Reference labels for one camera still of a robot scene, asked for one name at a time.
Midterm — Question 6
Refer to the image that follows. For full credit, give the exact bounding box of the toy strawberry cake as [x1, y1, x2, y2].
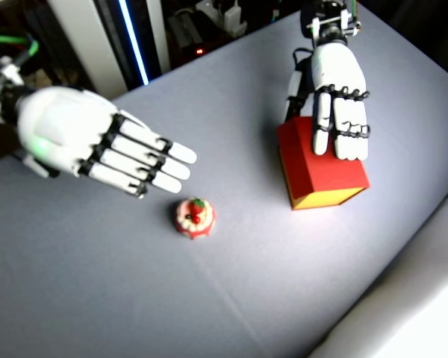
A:
[175, 197, 217, 241]

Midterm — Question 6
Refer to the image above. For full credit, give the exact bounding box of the green cable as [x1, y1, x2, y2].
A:
[0, 33, 40, 57]

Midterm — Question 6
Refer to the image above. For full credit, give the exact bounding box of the red box with yellow inside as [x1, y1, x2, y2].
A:
[276, 116, 371, 211]

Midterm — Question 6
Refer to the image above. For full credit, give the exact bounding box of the grey table cloth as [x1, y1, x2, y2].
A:
[0, 0, 448, 358]

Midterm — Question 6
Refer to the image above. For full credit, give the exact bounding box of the white board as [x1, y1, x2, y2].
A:
[305, 189, 448, 358]

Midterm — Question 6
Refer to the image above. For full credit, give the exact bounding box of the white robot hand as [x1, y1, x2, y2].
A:
[16, 85, 199, 199]
[283, 40, 372, 163]

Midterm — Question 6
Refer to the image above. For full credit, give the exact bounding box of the white power adapter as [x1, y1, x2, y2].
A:
[196, 0, 248, 38]

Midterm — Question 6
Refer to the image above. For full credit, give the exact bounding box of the white tower with blue light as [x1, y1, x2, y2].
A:
[46, 0, 171, 98]

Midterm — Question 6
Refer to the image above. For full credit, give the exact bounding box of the black device with red light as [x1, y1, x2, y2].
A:
[167, 36, 225, 70]

